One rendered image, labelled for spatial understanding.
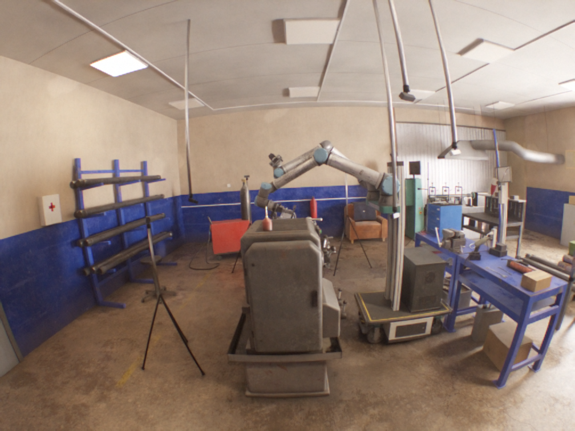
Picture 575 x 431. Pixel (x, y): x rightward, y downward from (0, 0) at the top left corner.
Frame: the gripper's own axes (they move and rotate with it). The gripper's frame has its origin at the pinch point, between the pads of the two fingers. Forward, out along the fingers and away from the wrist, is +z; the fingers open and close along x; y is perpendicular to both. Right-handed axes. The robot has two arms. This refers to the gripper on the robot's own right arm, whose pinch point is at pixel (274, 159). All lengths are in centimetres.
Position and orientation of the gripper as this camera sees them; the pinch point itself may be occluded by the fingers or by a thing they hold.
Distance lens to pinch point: 254.3
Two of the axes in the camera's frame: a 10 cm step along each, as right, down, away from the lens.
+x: -7.2, 6.8, 1.3
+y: 6.9, 7.1, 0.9
